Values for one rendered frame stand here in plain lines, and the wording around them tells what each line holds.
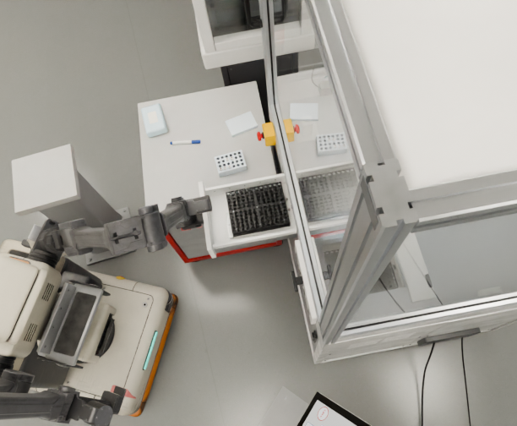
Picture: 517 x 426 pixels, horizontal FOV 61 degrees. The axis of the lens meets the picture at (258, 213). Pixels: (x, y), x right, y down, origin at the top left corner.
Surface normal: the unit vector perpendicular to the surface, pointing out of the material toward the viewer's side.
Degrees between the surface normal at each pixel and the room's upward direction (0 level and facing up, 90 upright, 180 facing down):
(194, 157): 0
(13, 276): 43
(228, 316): 0
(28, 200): 0
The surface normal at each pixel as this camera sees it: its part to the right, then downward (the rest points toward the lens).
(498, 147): -0.07, -0.40
